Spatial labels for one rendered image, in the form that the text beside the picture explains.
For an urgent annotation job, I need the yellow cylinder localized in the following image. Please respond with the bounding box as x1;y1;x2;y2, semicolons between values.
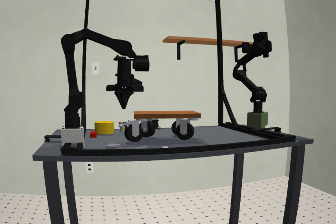
95;121;114;134

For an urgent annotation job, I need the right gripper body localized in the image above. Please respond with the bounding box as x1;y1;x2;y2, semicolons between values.
106;71;144;93

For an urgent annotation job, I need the red toy brick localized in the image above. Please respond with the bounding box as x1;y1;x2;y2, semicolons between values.
90;131;97;138

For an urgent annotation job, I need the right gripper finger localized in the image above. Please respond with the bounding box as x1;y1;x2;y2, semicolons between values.
114;92;122;107
119;92;134;109

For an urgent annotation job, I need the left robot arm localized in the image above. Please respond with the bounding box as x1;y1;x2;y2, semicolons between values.
232;32;268;113

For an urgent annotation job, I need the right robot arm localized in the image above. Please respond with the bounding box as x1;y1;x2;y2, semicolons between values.
61;28;150;129

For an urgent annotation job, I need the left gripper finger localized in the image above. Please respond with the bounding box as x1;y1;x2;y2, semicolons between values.
257;41;268;51
242;42;248;53

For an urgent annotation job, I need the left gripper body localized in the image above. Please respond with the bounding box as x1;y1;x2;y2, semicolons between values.
248;40;272;53

